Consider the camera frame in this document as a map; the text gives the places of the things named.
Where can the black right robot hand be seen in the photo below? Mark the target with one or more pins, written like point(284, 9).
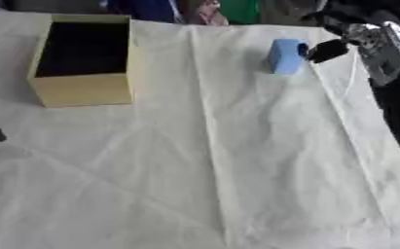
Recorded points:
point(328, 49)

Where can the light blue block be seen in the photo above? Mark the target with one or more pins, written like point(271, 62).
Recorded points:
point(283, 58)

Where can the silver and black right robot arm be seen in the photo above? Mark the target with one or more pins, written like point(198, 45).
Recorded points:
point(387, 55)

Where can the tan cardboard box black inside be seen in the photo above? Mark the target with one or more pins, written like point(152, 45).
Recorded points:
point(84, 88)

